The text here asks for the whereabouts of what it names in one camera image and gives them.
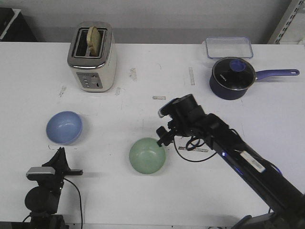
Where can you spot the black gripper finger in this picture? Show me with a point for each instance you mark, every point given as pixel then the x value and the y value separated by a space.
pixel 64 160
pixel 167 140
pixel 161 132
pixel 55 161

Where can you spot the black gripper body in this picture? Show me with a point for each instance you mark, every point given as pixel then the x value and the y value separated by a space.
pixel 185 112
pixel 56 184

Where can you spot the green bowl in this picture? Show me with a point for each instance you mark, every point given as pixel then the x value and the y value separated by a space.
pixel 146 156

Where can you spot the blue bowl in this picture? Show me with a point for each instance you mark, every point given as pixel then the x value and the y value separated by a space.
pixel 64 127

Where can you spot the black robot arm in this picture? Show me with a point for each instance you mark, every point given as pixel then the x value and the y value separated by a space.
pixel 286 201
pixel 43 200

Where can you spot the dark blue saucepan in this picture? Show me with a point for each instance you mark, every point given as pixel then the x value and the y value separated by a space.
pixel 228 94

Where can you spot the glass pot lid blue knob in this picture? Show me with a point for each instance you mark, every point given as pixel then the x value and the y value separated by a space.
pixel 233 73

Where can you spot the clear plastic container blue rim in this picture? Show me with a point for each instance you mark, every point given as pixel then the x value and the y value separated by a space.
pixel 220 47

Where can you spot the cream silver toaster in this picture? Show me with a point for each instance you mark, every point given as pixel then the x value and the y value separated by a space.
pixel 94 74

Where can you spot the bread slice in toaster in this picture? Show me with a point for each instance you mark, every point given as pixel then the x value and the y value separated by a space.
pixel 93 40

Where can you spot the white slotted shelf upright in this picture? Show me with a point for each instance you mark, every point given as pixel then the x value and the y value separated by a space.
pixel 293 8

